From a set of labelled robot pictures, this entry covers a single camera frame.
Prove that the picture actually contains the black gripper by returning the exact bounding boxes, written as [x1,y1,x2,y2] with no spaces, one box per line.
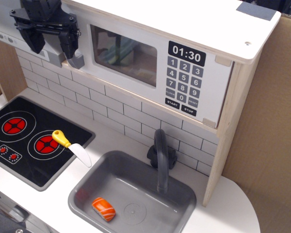
[9,0,81,60]

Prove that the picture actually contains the white toy microwave door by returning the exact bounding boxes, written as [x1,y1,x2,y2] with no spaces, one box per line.
[63,0,234,128]

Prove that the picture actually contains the wooden microwave cabinet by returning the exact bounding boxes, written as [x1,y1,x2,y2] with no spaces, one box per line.
[63,0,280,206]

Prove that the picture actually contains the grey range hood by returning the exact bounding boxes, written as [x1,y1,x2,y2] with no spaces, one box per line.
[0,0,66,68]

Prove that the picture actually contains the green toy vegetable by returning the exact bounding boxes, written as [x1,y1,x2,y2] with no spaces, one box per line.
[98,38,139,65]

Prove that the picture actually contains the black toy stove top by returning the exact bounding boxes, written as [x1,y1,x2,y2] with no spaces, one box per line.
[0,97,95,191]

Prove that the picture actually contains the dark grey toy faucet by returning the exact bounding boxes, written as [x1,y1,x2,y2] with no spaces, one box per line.
[147,129,177,194]

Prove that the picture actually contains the grey toy sink basin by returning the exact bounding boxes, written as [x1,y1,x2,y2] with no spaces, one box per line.
[68,151,196,233]

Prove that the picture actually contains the grey oven front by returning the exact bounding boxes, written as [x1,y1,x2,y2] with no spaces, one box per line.
[0,192,57,233]

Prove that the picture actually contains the orange salmon sushi toy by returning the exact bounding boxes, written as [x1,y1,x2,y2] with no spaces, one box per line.
[91,197,116,222]

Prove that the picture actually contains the grey tape patch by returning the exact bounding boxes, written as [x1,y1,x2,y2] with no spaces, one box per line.
[236,2,276,21]

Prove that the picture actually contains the brown cardboard panel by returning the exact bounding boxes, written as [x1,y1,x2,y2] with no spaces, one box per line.
[223,15,291,233]

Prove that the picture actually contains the yellow handled toy knife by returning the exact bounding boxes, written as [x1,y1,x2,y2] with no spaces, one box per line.
[52,130,92,167]

